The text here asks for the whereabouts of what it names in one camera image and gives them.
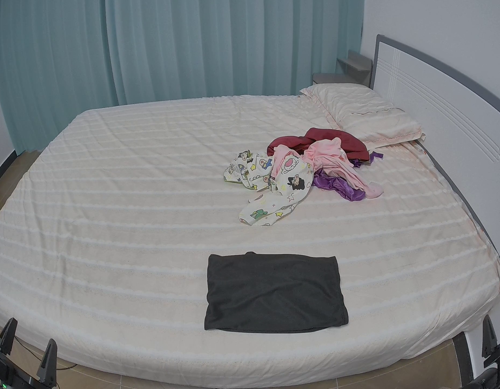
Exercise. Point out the white printed pyjamas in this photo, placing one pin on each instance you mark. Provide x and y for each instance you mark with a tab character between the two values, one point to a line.
282	193

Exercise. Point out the black T-shirt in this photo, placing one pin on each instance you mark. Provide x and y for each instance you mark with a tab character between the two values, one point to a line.
274	294

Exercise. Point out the pink garment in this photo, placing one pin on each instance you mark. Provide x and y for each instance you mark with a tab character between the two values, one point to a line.
331	156

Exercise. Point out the bed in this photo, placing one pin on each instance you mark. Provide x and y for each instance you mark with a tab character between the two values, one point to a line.
152	176

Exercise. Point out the dark red garment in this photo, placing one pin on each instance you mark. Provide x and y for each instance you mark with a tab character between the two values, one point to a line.
339	140

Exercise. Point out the cream pillow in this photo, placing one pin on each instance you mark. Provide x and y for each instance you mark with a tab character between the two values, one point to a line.
363	112

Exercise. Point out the blue-green curtain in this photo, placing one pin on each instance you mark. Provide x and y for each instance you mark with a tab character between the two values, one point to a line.
233	35
51	55

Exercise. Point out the grey bedside table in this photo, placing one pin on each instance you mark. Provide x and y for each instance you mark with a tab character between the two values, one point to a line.
335	78

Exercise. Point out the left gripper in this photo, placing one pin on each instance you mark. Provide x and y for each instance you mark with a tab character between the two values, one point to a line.
10	373

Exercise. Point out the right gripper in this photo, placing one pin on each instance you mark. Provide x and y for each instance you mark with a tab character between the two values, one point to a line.
495	373

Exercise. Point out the purple satin garment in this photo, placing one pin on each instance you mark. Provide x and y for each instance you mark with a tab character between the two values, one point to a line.
339	187

